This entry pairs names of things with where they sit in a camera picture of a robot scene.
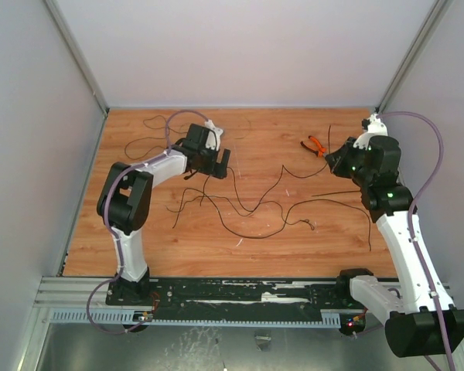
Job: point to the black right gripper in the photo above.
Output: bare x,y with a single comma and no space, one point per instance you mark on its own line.
341,160

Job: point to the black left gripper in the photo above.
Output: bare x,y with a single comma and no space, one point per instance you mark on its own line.
216,169

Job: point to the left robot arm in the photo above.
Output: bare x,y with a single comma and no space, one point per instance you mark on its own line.
124,202

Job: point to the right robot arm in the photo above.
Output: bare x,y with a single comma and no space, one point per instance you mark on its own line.
423,319

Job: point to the black zip tie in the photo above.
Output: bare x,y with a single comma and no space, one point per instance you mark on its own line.
336,193

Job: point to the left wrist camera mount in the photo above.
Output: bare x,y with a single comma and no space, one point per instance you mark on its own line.
214,136

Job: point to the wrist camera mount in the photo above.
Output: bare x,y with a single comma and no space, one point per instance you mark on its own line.
372,126
214,136

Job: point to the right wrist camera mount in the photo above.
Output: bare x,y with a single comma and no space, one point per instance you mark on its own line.
372,126

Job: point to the orange handled pliers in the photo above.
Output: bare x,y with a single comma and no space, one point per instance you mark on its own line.
313,145

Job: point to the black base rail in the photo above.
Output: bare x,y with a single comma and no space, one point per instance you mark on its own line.
227,299

